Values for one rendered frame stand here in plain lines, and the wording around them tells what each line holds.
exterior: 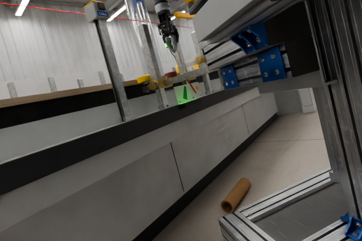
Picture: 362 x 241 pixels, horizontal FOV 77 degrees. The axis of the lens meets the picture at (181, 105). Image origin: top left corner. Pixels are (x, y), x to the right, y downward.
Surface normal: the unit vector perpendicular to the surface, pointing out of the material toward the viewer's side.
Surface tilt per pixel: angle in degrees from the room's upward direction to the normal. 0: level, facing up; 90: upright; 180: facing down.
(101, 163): 90
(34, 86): 90
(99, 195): 90
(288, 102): 90
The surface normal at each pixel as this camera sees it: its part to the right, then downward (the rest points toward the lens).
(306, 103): -0.58, 0.20
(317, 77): -0.92, 0.26
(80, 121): 0.77, -0.17
